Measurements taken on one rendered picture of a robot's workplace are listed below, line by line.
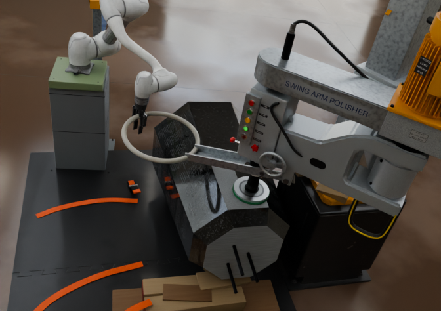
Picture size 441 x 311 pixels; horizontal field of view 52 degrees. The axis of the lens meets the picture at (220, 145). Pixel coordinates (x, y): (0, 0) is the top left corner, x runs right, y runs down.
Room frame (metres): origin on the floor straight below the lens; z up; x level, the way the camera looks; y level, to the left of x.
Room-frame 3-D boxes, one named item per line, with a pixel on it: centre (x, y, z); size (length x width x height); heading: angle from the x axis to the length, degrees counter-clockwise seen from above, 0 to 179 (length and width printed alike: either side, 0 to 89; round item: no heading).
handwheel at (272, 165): (1.85, -0.29, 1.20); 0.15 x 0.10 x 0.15; 67
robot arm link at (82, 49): (3.00, 1.15, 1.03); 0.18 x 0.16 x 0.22; 134
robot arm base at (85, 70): (2.98, 1.16, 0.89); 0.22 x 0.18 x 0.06; 5
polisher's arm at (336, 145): (1.84, -0.58, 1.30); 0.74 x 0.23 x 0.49; 67
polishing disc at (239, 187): (2.01, -0.23, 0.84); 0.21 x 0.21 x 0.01
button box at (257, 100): (1.93, -0.12, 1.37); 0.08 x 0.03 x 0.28; 67
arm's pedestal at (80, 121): (3.00, 1.16, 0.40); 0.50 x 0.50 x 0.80; 13
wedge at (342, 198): (2.18, -0.74, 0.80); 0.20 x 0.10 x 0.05; 65
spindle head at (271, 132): (1.97, -0.30, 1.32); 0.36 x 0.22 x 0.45; 67
